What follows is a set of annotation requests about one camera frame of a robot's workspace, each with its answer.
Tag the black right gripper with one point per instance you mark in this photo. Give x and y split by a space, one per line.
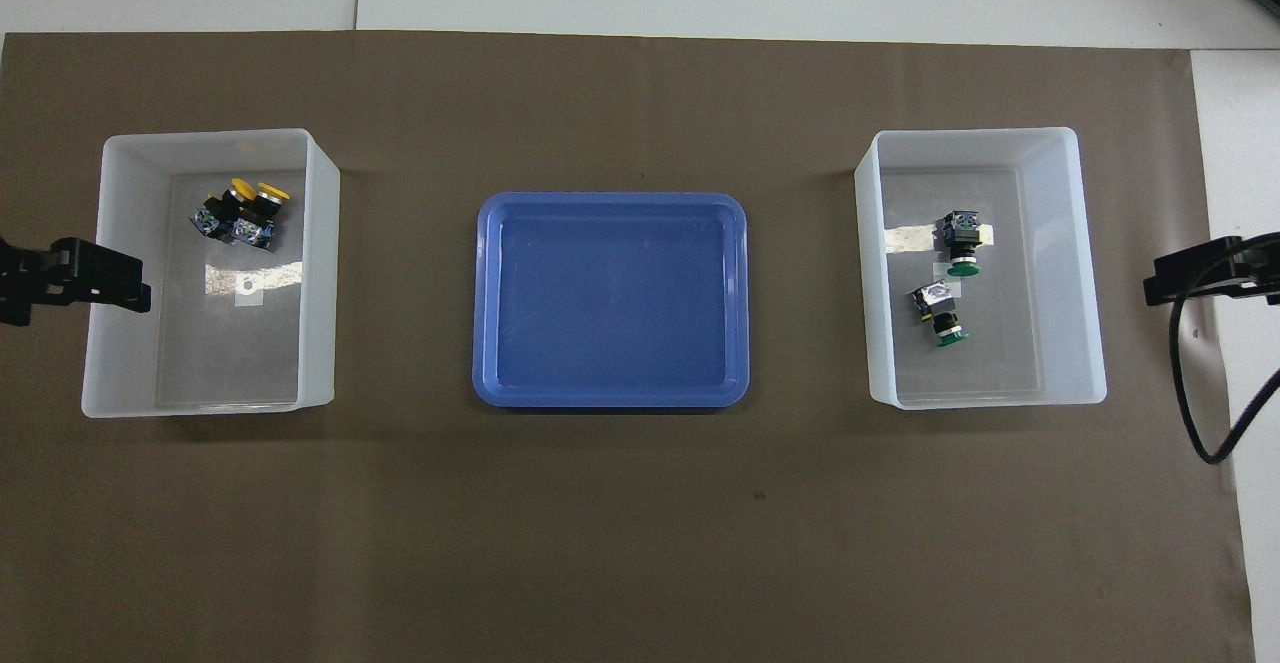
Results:
1262 268

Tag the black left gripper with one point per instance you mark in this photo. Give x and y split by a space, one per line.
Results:
22 278

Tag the yellow push button switch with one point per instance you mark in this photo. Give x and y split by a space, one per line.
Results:
210 218
252 233

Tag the green push button switch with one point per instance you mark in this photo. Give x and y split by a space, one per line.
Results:
960 231
935 298

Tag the translucent white plastic box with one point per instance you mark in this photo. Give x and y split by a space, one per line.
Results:
1070 273
125 343

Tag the blue plastic tray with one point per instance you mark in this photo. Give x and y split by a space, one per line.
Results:
610 303

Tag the brown paper table mat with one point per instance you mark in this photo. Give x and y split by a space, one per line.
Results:
600 503

